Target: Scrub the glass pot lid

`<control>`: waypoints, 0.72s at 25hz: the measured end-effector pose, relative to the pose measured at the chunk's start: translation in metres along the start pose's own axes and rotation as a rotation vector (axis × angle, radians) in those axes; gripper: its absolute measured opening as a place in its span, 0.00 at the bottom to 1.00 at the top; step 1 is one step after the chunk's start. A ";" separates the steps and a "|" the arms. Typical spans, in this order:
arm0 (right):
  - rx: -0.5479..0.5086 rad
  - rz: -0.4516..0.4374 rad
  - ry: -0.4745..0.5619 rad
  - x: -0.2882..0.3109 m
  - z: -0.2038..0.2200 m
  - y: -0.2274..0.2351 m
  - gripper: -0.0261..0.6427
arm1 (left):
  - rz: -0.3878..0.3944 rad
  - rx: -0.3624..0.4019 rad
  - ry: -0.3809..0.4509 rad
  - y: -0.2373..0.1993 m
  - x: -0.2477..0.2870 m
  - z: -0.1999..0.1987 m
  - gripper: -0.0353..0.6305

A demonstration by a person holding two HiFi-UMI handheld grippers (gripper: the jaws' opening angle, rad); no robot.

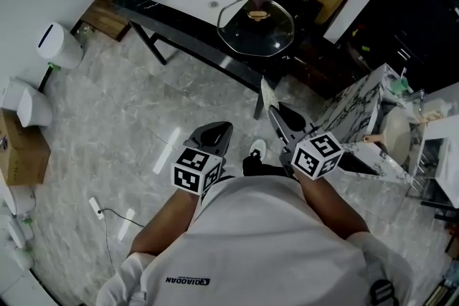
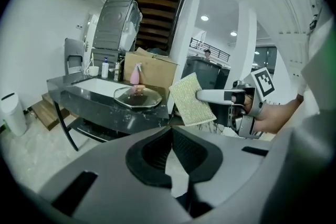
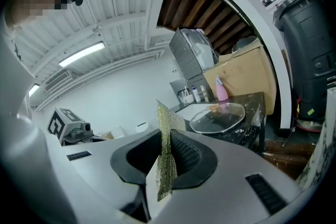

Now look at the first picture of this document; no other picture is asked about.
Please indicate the green cup with straw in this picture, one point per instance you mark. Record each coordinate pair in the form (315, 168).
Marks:
(399, 84)

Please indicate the person's white shoe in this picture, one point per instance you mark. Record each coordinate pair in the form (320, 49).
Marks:
(259, 148)

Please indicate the black cabinet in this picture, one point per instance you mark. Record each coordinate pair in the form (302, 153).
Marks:
(405, 10)

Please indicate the round white basin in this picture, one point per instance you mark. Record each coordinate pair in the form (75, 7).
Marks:
(396, 134)

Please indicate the white power strip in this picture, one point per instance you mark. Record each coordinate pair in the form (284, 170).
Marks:
(96, 208)

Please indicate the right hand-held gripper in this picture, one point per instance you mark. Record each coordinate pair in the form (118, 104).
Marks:
(315, 157)

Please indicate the white appliance with rack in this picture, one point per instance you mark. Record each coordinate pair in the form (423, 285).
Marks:
(439, 154)

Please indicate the person's black trouser leg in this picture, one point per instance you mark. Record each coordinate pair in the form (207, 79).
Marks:
(258, 166)

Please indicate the person's right forearm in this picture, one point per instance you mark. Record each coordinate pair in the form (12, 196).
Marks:
(330, 208)

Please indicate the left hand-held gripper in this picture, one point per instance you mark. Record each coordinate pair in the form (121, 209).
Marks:
(188, 172)

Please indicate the silver scrub cloth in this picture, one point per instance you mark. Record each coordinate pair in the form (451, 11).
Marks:
(268, 93)

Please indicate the wooden step platform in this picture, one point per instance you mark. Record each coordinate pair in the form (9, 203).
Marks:
(104, 14)

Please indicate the glass pot lid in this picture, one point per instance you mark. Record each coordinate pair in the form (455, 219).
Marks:
(256, 28)

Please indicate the person's left forearm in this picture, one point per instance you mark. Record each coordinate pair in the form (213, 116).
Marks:
(168, 222)

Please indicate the person's white shirt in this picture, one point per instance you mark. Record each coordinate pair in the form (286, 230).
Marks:
(258, 243)

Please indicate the small cardboard box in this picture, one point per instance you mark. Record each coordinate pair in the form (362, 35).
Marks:
(21, 157)

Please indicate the white trash bin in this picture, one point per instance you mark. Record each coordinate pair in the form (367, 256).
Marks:
(59, 46)

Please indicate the white marble cabinet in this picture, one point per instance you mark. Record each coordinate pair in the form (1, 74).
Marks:
(355, 107)

